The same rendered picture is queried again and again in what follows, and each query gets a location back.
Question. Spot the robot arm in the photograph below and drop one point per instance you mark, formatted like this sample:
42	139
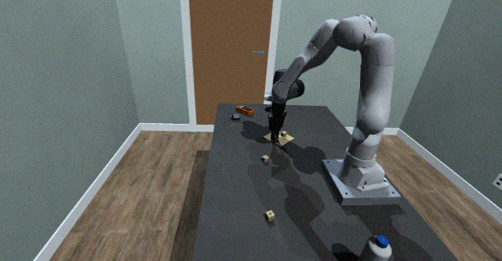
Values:
358	169

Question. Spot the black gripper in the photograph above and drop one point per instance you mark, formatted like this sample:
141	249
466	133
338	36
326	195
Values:
277	118

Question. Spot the orange digital multimeter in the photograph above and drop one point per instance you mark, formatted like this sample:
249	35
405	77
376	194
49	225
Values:
243	109

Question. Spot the grey bottle with blue cap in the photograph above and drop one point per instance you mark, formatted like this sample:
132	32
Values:
376	249

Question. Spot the beige mat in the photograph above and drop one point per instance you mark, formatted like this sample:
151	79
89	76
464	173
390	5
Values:
281	141

